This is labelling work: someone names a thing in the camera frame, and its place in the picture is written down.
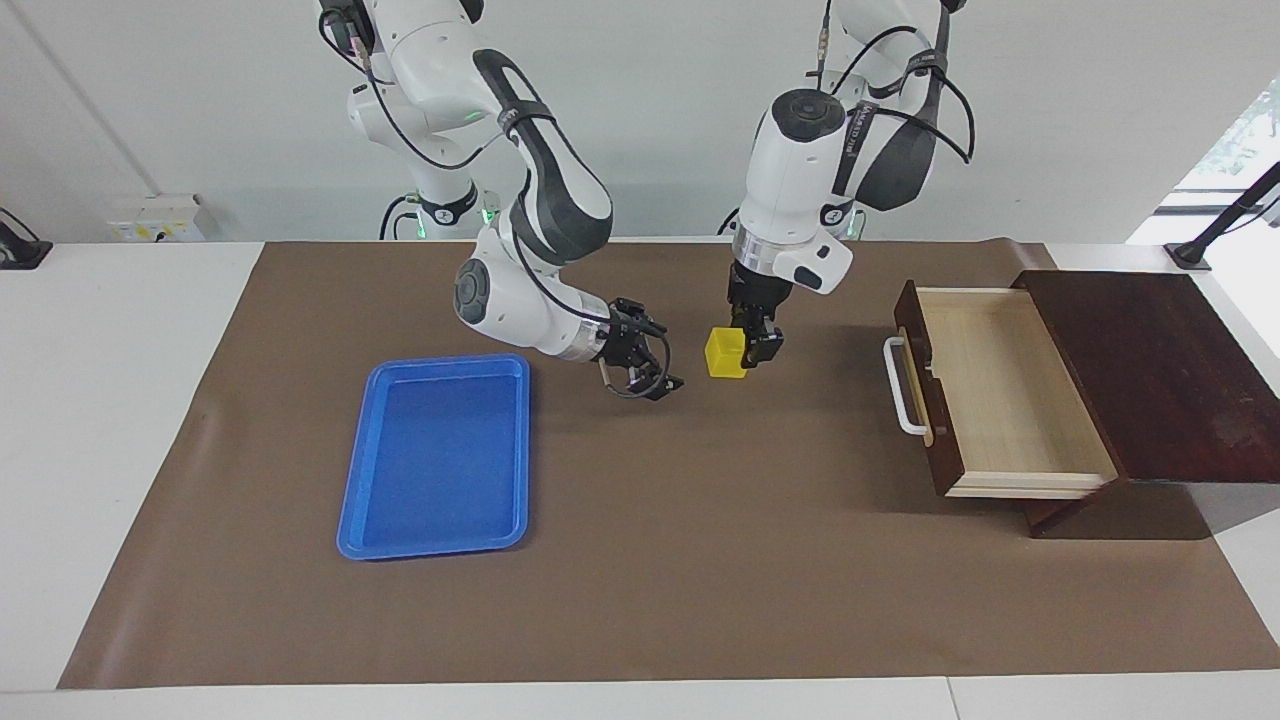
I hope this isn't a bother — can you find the yellow cube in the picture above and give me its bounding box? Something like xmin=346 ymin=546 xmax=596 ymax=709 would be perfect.
xmin=704 ymin=326 xmax=750 ymax=380

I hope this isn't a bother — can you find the white drawer handle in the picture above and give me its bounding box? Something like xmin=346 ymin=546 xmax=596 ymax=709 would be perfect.
xmin=884 ymin=336 xmax=933 ymax=438

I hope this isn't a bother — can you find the dark wooden drawer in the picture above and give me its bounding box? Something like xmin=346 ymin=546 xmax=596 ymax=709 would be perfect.
xmin=885 ymin=279 xmax=1120 ymax=500

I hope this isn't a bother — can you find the dark wooden drawer cabinet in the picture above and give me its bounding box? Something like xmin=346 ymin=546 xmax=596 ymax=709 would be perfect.
xmin=1010 ymin=270 xmax=1280 ymax=542

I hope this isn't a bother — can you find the brown table mat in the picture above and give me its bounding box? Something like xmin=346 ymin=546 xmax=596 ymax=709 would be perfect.
xmin=57 ymin=238 xmax=1280 ymax=691

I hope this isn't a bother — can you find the blue plastic tray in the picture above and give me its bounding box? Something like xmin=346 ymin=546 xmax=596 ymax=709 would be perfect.
xmin=336 ymin=353 xmax=531 ymax=562

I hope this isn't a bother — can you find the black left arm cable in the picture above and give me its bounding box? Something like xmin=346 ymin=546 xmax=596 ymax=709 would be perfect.
xmin=815 ymin=0 xmax=977 ymax=167

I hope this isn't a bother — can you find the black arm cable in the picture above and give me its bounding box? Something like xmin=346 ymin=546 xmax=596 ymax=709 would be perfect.
xmin=815 ymin=0 xmax=977 ymax=167
xmin=318 ymin=5 xmax=671 ymax=401

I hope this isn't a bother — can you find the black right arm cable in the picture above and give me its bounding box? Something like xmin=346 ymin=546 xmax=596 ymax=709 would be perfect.
xmin=318 ymin=5 xmax=671 ymax=401

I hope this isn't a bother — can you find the black camera pole stand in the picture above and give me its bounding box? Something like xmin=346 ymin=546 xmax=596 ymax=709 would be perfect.
xmin=1164 ymin=160 xmax=1280 ymax=273

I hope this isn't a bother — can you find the white wall socket box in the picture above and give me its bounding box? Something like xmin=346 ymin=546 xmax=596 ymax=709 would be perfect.
xmin=108 ymin=194 xmax=207 ymax=244

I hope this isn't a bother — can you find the black table mount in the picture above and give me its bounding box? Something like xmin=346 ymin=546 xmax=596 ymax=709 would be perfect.
xmin=0 ymin=206 xmax=54 ymax=272

